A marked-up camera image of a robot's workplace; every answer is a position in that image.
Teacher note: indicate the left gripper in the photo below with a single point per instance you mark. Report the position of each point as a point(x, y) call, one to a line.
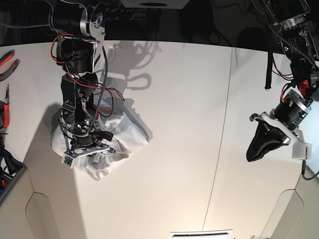
point(291, 112)

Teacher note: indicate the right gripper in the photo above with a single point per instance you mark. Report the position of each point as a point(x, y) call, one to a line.
point(75, 147)

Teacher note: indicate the white t-shirt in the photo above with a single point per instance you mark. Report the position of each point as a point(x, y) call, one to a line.
point(130, 135)

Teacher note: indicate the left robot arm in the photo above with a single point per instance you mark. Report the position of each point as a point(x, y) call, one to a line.
point(287, 20)

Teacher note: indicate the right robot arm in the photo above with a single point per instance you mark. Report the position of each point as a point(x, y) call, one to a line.
point(77, 48)

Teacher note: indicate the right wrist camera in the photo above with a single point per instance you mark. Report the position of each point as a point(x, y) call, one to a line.
point(70, 158)

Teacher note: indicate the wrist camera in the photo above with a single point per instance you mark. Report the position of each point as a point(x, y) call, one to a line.
point(301, 151)
point(70, 158)

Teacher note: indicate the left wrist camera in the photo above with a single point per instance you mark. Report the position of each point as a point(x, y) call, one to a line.
point(301, 151)

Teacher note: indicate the orange handled screwdriver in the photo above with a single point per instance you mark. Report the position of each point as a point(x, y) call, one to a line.
point(6, 117)

